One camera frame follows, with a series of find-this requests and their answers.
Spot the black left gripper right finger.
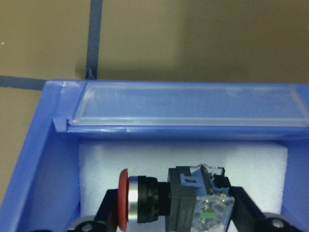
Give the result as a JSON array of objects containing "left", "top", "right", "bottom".
[{"left": 229, "top": 187, "right": 265, "bottom": 232}]

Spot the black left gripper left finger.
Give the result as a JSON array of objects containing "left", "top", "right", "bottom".
[{"left": 94, "top": 189, "right": 118, "bottom": 232}]

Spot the red push button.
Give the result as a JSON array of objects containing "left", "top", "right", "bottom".
[{"left": 117, "top": 164, "right": 235, "bottom": 232}]

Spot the white foam pad left bin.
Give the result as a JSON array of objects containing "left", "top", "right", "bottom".
[{"left": 78, "top": 140, "right": 288, "bottom": 217}]

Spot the blue left plastic bin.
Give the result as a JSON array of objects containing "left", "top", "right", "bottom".
[{"left": 0, "top": 81, "right": 309, "bottom": 232}]

